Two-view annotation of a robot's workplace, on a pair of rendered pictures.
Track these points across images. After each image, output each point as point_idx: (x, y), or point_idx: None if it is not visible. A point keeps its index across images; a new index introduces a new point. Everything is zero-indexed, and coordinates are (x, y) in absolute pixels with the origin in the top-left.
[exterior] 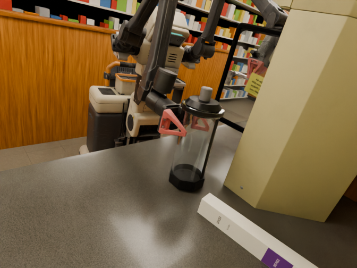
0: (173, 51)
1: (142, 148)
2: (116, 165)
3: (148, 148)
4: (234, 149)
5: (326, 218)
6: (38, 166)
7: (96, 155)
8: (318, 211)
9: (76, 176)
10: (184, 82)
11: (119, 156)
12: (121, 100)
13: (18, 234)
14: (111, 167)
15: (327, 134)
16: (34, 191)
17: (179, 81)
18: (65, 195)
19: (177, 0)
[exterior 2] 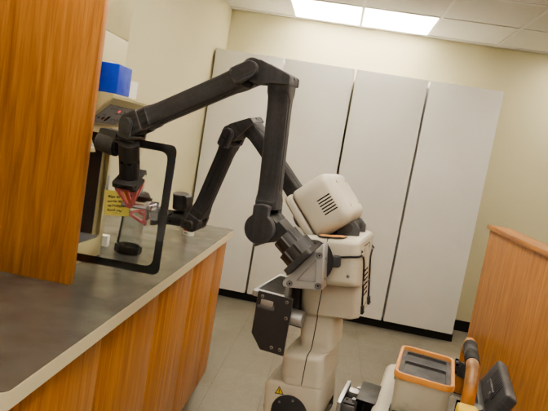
0: None
1: (177, 261)
2: (174, 253)
3: (174, 262)
4: (103, 274)
5: None
6: (203, 249)
7: (192, 254)
8: None
9: (182, 248)
10: (260, 290)
11: (182, 256)
12: (380, 383)
13: (168, 238)
14: (175, 252)
15: None
16: (186, 244)
17: (271, 293)
18: (173, 244)
19: (218, 148)
